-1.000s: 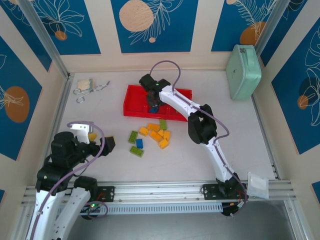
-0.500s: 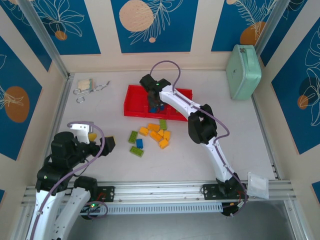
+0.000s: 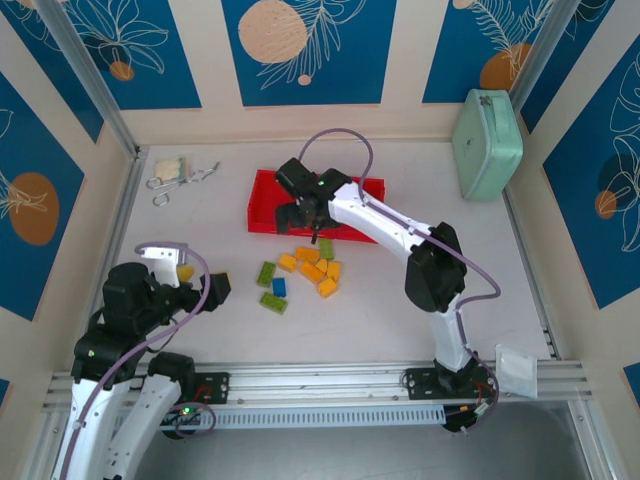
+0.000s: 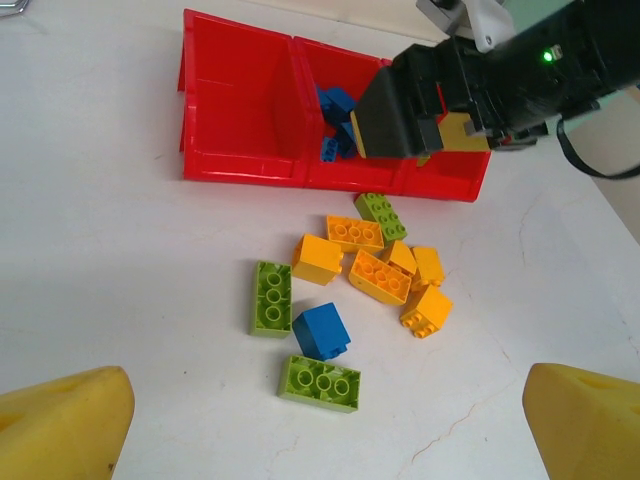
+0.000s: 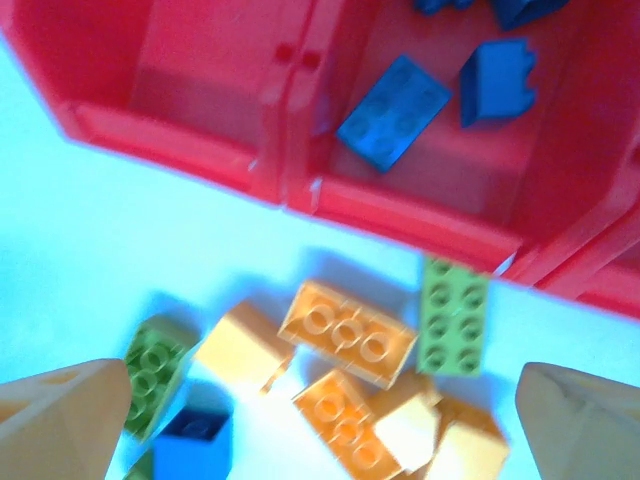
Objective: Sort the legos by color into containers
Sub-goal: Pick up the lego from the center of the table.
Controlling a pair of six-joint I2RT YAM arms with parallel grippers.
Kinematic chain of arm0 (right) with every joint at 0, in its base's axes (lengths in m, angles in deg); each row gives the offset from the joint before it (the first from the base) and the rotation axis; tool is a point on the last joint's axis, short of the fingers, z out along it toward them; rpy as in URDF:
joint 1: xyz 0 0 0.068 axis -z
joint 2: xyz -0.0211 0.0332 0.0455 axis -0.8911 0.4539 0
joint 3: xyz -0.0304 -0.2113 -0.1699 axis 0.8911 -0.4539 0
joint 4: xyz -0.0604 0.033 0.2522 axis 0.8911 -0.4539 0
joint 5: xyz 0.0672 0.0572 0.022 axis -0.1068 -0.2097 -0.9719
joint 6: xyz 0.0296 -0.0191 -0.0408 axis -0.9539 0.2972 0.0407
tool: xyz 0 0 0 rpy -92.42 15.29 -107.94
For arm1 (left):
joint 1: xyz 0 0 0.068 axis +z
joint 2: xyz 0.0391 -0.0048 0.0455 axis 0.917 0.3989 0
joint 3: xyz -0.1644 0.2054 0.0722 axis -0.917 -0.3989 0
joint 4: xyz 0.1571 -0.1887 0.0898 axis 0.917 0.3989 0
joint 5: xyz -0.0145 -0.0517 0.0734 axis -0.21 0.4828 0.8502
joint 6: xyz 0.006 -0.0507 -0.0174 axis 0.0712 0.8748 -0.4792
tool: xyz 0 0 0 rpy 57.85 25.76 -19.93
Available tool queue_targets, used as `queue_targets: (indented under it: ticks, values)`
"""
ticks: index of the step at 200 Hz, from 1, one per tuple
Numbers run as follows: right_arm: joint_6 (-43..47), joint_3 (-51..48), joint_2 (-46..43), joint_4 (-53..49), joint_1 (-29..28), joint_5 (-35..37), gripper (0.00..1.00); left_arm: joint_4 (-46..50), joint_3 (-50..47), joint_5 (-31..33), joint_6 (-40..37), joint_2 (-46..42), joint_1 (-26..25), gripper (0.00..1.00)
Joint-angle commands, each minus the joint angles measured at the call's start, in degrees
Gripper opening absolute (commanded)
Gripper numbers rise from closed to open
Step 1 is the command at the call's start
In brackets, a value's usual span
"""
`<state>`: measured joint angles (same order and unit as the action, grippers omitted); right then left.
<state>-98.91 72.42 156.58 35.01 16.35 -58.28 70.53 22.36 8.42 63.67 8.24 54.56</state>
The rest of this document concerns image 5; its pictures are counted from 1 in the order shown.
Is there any yellow lego brick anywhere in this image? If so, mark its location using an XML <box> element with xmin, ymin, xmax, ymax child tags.
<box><xmin>419</xmin><ymin>397</ymin><xmax>511</xmax><ymax>480</ymax></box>
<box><xmin>369</xmin><ymin>372</ymin><xmax>444</xmax><ymax>474</ymax></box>
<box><xmin>277</xmin><ymin>279</ymin><xmax>420</xmax><ymax>390</ymax></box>
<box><xmin>291</xmin><ymin>368</ymin><xmax>406</xmax><ymax>480</ymax></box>
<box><xmin>192</xmin><ymin>298</ymin><xmax>296</xmax><ymax>396</ymax></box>

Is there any green lego brick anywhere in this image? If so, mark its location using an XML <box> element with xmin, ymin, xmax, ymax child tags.
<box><xmin>415</xmin><ymin>255</ymin><xmax>491</xmax><ymax>377</ymax></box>
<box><xmin>122</xmin><ymin>449</ymin><xmax>156</xmax><ymax>480</ymax></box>
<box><xmin>122</xmin><ymin>313</ymin><xmax>201</xmax><ymax>444</ymax></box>

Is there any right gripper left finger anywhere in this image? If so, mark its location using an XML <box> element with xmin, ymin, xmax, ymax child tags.
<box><xmin>0</xmin><ymin>358</ymin><xmax>134</xmax><ymax>480</ymax></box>

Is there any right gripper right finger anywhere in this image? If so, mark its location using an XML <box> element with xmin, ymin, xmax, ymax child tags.
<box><xmin>516</xmin><ymin>361</ymin><xmax>640</xmax><ymax>480</ymax></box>

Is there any blue lego brick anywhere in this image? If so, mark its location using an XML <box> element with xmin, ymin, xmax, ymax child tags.
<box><xmin>487</xmin><ymin>0</ymin><xmax>571</xmax><ymax>32</ymax></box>
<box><xmin>458</xmin><ymin>37</ymin><xmax>539</xmax><ymax>129</ymax></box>
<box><xmin>412</xmin><ymin>0</ymin><xmax>476</xmax><ymax>17</ymax></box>
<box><xmin>152</xmin><ymin>405</ymin><xmax>235</xmax><ymax>480</ymax></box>
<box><xmin>334</xmin><ymin>53</ymin><xmax>454</xmax><ymax>175</ymax></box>

